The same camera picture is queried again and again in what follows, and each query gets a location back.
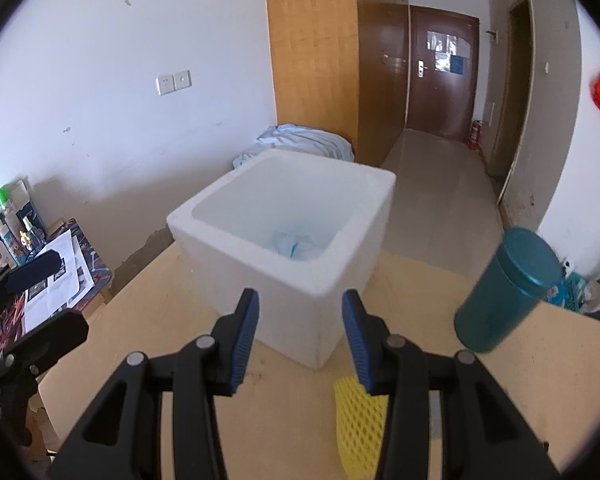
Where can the white foam box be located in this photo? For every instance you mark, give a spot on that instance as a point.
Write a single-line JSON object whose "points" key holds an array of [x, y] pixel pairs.
{"points": [[300, 310]]}

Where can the blue face mask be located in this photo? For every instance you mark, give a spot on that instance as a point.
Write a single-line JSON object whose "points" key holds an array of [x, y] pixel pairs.
{"points": [[295, 247]]}

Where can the teal metal canister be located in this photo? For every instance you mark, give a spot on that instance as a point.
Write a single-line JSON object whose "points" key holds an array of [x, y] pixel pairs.
{"points": [[505, 295]]}

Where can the printed paper sheets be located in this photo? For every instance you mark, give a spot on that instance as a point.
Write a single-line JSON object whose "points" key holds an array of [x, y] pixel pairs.
{"points": [[55, 280]]}

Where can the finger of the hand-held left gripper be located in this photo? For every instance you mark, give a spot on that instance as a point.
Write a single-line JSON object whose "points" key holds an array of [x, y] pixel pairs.
{"points": [[35, 267], [55, 330]]}

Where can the red fire extinguisher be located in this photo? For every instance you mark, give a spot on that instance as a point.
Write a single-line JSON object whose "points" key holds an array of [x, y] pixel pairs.
{"points": [[474, 135]]}

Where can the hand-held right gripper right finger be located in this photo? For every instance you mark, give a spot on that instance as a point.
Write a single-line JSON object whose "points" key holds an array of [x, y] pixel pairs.
{"points": [[355, 340]]}

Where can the wooden wardrobe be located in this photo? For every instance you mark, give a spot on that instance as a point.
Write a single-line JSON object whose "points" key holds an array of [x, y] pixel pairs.
{"points": [[310, 60]]}

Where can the dark brown door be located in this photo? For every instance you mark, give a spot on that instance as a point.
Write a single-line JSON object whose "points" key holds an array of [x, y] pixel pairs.
{"points": [[430, 105]]}

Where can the blue door notice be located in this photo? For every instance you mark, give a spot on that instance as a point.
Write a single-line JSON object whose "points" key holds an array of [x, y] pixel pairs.
{"points": [[457, 64]]}

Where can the wooden side door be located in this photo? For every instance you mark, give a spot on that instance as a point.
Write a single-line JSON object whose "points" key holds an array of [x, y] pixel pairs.
{"points": [[522, 110]]}

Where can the yellow foam net sleeve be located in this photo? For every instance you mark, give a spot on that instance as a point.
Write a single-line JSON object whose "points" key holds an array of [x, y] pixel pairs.
{"points": [[360, 425]]}

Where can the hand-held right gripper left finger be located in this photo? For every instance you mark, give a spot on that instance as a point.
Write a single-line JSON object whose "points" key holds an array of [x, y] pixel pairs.
{"points": [[245, 330]]}

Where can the white door notice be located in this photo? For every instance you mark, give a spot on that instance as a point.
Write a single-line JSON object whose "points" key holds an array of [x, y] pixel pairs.
{"points": [[440, 42]]}

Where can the row of toiletry bottles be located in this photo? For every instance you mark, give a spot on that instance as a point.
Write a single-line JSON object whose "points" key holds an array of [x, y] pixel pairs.
{"points": [[10, 230]]}

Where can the white bag on floor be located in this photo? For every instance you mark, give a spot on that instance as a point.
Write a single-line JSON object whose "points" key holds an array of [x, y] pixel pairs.
{"points": [[300, 140]]}

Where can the double wall socket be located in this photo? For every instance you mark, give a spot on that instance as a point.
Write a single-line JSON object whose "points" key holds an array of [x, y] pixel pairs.
{"points": [[173, 83]]}

